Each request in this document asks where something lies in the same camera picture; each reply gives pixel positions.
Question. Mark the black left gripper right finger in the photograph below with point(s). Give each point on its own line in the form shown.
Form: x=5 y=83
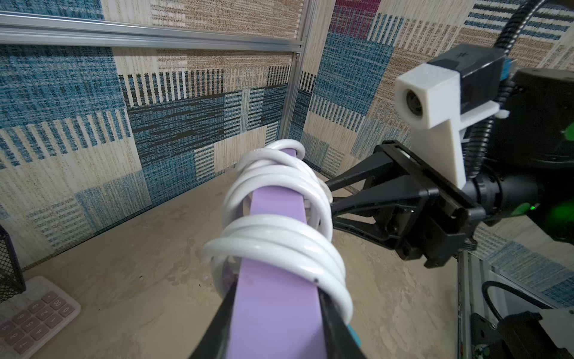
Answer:
x=338 y=339

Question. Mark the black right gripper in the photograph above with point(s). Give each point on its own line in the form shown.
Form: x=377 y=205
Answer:
x=428 y=217

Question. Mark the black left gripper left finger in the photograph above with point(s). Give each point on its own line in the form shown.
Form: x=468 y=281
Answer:
x=214 y=342

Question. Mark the purple power strip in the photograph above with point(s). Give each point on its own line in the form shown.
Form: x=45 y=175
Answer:
x=276 y=314

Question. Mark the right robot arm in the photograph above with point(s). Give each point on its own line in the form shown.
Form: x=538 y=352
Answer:
x=529 y=166

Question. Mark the pink white calculator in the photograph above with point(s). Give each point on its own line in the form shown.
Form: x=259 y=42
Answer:
x=32 y=318

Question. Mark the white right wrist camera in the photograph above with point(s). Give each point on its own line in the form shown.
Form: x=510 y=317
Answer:
x=440 y=99

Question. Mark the black wire mesh shelf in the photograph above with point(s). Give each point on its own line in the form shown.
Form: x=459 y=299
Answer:
x=12 y=281

